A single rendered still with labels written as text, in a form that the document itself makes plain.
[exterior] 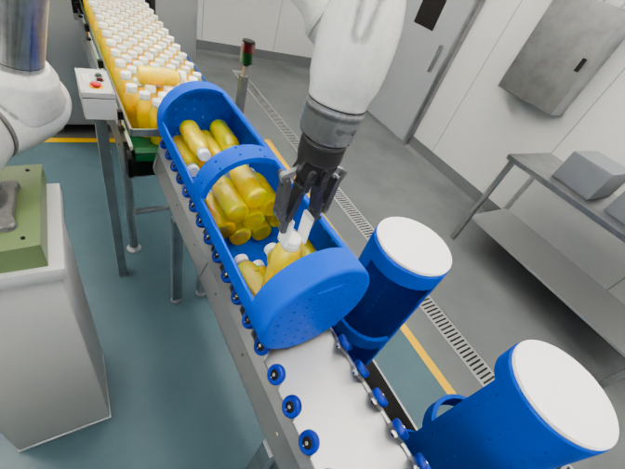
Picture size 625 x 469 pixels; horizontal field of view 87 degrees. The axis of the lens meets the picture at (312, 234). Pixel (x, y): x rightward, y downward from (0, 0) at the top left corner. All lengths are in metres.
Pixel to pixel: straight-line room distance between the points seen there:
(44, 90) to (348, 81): 0.69
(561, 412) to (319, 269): 0.71
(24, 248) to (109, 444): 1.07
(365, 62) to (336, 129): 0.09
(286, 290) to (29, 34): 0.69
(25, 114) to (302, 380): 0.85
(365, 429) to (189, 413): 1.06
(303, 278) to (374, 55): 0.39
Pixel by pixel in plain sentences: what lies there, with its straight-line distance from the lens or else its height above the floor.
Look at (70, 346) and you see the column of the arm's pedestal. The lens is 1.23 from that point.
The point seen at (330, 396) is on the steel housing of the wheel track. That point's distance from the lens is 0.87.
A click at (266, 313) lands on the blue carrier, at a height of 1.14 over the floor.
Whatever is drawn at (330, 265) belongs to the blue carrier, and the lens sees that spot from 0.65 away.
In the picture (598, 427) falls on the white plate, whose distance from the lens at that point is 1.16.
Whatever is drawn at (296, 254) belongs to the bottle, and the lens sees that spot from 0.67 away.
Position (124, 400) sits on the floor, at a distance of 1.82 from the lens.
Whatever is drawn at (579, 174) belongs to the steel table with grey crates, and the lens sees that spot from 3.06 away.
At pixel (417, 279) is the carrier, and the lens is 1.10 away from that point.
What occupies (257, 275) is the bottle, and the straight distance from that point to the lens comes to 0.81.
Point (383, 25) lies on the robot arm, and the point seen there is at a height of 1.64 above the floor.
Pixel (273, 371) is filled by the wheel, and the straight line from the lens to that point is 0.81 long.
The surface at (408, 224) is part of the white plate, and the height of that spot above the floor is 1.04.
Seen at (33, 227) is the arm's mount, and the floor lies 1.07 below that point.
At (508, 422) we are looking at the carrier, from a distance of 1.10.
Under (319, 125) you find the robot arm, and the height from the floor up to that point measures 1.50.
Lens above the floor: 1.69
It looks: 40 degrees down
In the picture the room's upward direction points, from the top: 22 degrees clockwise
